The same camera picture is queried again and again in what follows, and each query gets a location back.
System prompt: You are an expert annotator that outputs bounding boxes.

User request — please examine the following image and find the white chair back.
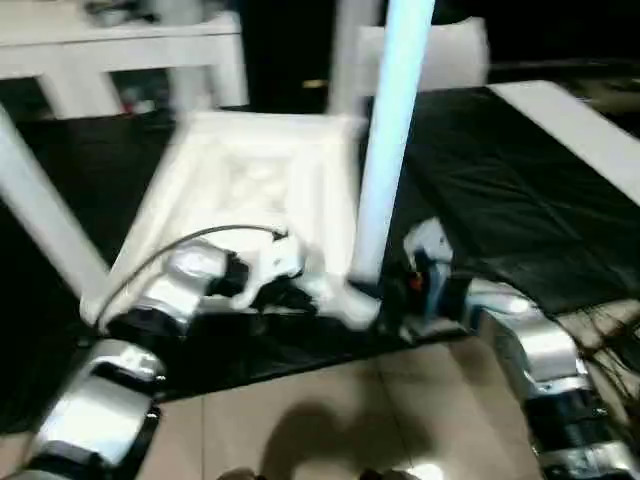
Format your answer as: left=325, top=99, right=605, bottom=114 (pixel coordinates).
left=357, top=17, right=491, bottom=94

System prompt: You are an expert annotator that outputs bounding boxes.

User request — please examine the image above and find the white table leg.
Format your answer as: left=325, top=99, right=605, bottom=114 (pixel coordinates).
left=352, top=0, right=436, bottom=291
left=332, top=0, right=381, bottom=126
left=149, top=0, right=201, bottom=131
left=0, top=102, right=111, bottom=301

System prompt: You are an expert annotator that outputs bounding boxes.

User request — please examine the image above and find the black cabinet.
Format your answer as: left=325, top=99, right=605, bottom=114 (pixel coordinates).
left=239, top=0, right=351, bottom=114

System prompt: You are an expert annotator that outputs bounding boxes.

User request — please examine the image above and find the white glass-door cabinet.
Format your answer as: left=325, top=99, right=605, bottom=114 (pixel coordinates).
left=0, top=0, right=249, bottom=119

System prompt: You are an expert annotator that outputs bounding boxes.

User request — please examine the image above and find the white plastic table top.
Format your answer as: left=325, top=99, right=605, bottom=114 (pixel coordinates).
left=79, top=112, right=381, bottom=331

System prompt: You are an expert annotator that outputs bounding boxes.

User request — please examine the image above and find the black tripod leg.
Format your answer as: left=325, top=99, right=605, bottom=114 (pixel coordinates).
left=584, top=312, right=640, bottom=364

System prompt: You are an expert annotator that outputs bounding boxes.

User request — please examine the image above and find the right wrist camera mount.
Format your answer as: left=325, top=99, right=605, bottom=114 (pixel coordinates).
left=402, top=217, right=454, bottom=326

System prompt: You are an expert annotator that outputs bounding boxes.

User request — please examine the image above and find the black tangled bundle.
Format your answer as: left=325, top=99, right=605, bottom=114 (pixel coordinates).
left=84, top=0, right=131, bottom=26

